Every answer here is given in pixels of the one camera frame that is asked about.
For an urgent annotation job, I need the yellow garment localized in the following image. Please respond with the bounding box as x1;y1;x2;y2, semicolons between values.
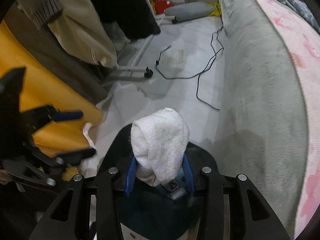
0;21;104;180

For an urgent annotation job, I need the black power cable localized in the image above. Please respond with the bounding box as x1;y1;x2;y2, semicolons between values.
155;0;224;111

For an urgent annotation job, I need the pink printed blanket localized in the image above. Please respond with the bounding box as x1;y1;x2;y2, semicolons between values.
252;0;320;239

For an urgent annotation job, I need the olive grey coat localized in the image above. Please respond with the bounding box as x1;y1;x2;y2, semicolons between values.
5;2;113;105

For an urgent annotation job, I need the white cloth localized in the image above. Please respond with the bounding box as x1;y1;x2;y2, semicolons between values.
130;107;190;187

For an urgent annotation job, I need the red container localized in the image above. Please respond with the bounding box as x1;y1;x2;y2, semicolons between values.
155;0;175;14

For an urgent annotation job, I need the grey floor cushion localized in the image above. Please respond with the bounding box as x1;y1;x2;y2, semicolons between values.
164;2;215;22

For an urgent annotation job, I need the beige coat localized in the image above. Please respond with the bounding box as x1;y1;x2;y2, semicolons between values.
47;0;118;68

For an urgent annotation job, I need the clear plastic bottle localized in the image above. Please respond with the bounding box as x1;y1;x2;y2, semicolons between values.
167;190;188;202

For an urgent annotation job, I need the black fleece garment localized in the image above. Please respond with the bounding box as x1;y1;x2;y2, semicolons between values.
86;0;161;40

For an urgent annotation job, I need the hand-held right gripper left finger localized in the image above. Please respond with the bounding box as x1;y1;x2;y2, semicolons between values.
29;156;138;240

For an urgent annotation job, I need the white clothes rack base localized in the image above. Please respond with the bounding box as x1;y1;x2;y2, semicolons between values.
100;12;178;83

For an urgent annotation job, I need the dark teal trash bin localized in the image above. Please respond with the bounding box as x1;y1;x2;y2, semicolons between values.
96;124;220;240

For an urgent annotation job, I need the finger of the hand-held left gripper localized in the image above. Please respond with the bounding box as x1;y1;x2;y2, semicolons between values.
21;105;84;130
2;142;97;187

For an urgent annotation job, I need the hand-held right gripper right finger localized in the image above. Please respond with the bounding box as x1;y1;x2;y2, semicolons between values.
182;152;292;240

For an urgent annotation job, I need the yellow bag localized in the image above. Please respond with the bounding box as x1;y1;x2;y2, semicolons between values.
209;2;220;17

